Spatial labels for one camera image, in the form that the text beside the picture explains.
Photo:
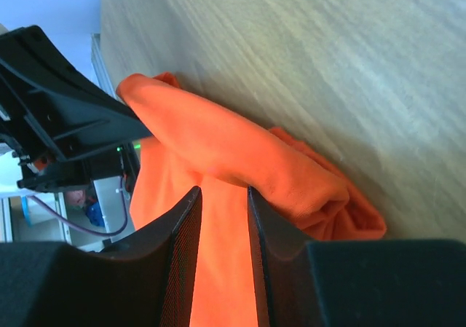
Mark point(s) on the orange t-shirt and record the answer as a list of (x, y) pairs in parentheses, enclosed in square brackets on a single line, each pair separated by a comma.
[(196, 142)]

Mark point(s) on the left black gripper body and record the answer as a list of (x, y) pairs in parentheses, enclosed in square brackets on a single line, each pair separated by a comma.
[(47, 174)]

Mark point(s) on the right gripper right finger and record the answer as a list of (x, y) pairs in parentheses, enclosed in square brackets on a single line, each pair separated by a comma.
[(300, 281)]

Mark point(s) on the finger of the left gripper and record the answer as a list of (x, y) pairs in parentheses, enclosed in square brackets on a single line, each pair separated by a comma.
[(49, 106)]

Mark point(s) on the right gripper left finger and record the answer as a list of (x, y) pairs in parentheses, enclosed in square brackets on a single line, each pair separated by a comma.
[(144, 279)]

